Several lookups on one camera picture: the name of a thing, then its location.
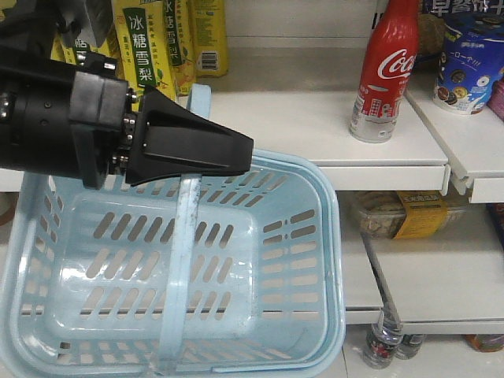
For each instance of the light blue plastic basket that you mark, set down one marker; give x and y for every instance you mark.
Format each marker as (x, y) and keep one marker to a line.
(234, 276)

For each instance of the yellow pear drink carton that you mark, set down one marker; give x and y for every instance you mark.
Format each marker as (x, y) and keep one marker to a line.
(209, 37)
(180, 45)
(140, 28)

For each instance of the red aluminium coke bottle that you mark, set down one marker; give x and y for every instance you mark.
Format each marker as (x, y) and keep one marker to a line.
(387, 66)

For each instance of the small water bottle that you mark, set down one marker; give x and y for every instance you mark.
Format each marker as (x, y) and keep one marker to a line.
(409, 346)
(381, 342)

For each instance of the clear cracker tray yellow label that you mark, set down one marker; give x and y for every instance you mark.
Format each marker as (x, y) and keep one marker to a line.
(405, 214)

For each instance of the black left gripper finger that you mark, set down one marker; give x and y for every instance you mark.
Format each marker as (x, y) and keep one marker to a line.
(170, 140)

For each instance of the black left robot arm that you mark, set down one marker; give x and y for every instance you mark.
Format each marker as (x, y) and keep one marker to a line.
(35, 92)

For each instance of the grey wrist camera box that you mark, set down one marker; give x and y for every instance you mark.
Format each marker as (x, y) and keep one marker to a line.
(87, 20)

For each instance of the blue cookie cup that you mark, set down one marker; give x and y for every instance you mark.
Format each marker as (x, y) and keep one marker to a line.
(470, 63)

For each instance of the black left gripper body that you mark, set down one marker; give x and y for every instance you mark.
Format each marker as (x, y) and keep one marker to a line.
(102, 122)

